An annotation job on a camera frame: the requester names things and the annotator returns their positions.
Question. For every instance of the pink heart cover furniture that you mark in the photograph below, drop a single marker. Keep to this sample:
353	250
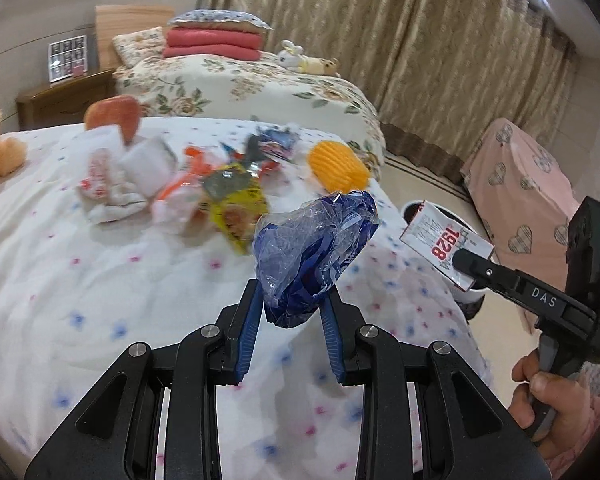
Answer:
524	201

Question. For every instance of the photo grid frame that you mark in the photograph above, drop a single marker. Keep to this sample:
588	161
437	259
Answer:
67	58

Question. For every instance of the wooden headboard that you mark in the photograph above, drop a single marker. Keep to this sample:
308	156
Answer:
121	19

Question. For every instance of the white bunny plush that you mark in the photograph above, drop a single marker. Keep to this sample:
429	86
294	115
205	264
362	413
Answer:
291	56

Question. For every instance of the white red plastic bag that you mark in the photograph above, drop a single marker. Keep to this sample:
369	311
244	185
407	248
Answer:
105	191

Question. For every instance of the yellow bear plush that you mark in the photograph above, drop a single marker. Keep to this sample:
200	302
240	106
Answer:
319	66

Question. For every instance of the white foam block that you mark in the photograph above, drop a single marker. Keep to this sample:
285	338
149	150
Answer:
150	165

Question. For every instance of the folded red blanket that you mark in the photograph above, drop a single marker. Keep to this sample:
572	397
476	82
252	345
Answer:
235	44

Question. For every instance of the wooden nightstand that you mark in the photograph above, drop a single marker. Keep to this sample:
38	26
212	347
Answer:
65	102

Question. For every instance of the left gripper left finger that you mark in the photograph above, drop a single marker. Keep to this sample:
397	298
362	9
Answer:
157	401

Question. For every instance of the white dotted quilt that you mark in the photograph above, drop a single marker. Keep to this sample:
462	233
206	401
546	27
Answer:
73	296

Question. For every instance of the yellow snack bag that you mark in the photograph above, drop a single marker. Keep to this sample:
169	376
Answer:
236	203

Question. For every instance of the person's right hand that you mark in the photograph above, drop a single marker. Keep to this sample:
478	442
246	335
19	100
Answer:
570	399

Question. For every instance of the floral pillow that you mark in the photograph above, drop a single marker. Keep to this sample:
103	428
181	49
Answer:
134	47

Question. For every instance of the foil snack wrapper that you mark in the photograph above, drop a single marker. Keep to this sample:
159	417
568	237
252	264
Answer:
273	142

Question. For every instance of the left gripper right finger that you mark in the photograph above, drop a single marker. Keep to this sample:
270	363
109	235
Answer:
426	413

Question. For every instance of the beige patterned curtain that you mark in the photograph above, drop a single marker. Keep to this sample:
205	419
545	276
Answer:
437	71

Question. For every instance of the blue dotted pillow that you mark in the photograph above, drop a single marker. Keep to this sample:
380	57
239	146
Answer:
239	21

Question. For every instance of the orange snack wrapper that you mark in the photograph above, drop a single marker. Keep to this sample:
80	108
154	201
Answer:
183	200

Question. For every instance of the red apple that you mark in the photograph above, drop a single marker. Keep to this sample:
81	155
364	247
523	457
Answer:
122	111

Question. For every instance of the floral bed comforter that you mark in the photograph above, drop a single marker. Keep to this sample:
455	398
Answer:
212	86

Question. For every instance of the red milk carton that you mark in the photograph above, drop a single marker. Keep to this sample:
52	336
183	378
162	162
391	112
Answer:
436	237

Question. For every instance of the blue plastic bag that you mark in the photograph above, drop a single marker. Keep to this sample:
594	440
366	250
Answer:
302	253

